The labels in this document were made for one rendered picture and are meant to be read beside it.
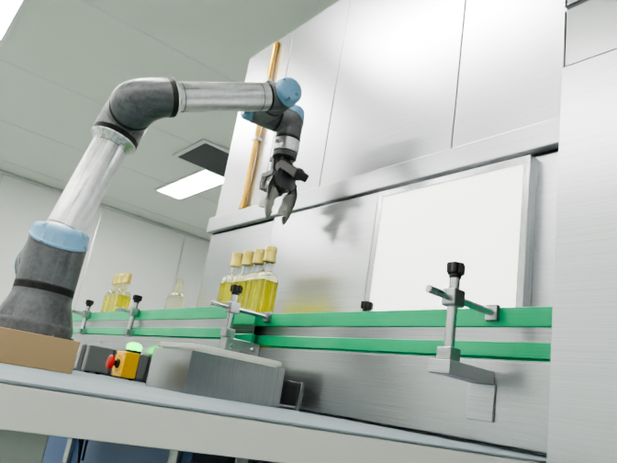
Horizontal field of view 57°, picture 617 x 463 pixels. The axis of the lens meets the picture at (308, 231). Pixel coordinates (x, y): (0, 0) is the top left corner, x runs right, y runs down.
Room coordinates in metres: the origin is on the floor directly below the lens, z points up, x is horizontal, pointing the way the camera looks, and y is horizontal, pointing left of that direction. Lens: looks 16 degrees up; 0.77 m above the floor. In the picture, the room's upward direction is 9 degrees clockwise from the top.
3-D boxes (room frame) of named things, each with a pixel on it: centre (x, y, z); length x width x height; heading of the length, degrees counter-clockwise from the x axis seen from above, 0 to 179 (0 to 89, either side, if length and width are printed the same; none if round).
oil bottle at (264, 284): (1.55, 0.09, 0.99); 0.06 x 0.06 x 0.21; 37
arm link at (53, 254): (1.19, 0.51, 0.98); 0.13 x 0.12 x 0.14; 29
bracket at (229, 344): (1.40, 0.12, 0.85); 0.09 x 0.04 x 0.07; 127
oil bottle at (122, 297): (2.38, 0.71, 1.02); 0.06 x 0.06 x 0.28; 37
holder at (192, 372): (1.25, 0.12, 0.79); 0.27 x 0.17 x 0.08; 127
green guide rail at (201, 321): (2.11, 0.67, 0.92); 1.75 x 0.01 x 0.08; 37
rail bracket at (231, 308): (1.38, 0.13, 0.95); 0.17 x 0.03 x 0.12; 127
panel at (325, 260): (1.43, -0.16, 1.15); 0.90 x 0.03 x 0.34; 37
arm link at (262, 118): (1.50, 0.19, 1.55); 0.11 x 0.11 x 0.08; 29
